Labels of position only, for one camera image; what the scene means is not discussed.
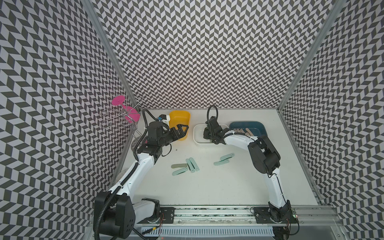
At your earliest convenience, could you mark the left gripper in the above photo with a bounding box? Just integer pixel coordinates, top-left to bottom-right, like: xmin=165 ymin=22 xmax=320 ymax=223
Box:
xmin=158 ymin=123 xmax=189 ymax=146

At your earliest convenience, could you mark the yellow storage box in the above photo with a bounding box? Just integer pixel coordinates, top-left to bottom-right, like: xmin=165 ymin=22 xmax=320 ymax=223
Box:
xmin=169 ymin=110 xmax=191 ymax=130

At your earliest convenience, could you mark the white storage box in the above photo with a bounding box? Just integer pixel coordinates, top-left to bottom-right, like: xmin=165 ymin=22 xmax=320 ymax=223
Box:
xmin=193 ymin=124 xmax=215 ymax=147

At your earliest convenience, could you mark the olive knife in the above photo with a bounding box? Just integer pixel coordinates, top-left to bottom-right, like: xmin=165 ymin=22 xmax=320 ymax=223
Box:
xmin=171 ymin=164 xmax=188 ymax=169

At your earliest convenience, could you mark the dark teal storage box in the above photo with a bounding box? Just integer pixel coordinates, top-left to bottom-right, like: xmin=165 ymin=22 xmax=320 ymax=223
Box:
xmin=229 ymin=121 xmax=268 ymax=137

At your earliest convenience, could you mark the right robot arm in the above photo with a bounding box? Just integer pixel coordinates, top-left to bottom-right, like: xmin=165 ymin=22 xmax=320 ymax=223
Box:
xmin=206 ymin=117 xmax=291 ymax=223

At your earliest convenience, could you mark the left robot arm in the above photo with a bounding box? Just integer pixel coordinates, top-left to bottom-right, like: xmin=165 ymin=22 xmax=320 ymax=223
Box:
xmin=93 ymin=121 xmax=189 ymax=240

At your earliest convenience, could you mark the mint knife middle right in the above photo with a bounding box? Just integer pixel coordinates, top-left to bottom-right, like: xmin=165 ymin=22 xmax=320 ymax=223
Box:
xmin=214 ymin=159 xmax=230 ymax=166

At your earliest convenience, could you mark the mint knife centre left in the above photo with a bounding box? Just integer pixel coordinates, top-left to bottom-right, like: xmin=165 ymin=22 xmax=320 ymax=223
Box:
xmin=186 ymin=159 xmax=195 ymax=173

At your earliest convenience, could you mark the mint knife centre right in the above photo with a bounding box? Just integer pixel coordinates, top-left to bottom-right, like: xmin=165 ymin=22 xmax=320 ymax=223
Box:
xmin=189 ymin=158 xmax=200 ymax=172

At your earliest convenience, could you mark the pink ribbed glass bowl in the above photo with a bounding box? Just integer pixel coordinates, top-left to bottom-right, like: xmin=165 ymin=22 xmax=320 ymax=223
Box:
xmin=115 ymin=169 xmax=129 ymax=183

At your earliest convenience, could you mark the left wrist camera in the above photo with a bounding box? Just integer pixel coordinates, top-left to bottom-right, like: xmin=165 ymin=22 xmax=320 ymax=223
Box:
xmin=158 ymin=114 xmax=171 ymax=125

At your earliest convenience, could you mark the wire rack with pink discs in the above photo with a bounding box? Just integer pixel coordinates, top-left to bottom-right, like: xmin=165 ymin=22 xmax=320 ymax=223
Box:
xmin=100 ymin=95 xmax=151 ymax=155

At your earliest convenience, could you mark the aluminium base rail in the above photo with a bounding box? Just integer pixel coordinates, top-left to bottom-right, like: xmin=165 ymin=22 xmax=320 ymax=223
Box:
xmin=89 ymin=205 xmax=343 ymax=227

